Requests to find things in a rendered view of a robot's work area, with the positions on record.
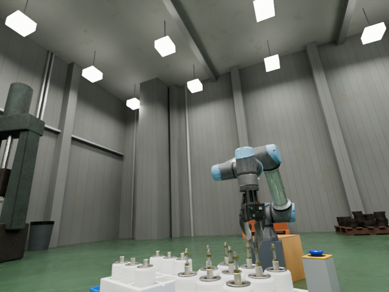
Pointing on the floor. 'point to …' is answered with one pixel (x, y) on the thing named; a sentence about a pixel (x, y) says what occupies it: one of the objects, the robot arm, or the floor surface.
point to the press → (17, 169)
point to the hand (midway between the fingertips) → (254, 244)
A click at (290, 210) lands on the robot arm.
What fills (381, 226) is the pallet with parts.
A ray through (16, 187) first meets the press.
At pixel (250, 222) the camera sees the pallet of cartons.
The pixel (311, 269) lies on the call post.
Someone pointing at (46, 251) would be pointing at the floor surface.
